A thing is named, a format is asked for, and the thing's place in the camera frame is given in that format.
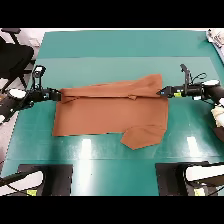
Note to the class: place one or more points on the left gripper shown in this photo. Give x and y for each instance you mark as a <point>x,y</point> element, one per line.
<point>51,94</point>

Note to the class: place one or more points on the black office chair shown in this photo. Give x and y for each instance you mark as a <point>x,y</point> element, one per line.
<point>15,60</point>

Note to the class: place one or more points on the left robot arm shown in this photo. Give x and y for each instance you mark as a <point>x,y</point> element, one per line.
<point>20,96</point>

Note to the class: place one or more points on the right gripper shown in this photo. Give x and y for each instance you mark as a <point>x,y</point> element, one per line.
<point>186,91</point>

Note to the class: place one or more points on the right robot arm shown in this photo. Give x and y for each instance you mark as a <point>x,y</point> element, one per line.
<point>213,90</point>

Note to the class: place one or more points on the white garment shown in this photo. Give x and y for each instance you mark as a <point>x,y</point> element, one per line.
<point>216,36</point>

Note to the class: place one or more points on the cream garment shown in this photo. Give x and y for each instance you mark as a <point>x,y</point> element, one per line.
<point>220,116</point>

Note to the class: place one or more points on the orange shirt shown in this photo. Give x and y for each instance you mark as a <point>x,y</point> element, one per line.
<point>110,113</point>

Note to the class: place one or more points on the dark red garment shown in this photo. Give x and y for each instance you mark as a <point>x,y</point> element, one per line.
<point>220,133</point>

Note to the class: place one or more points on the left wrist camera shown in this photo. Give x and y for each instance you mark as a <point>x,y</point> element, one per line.
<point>38,71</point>

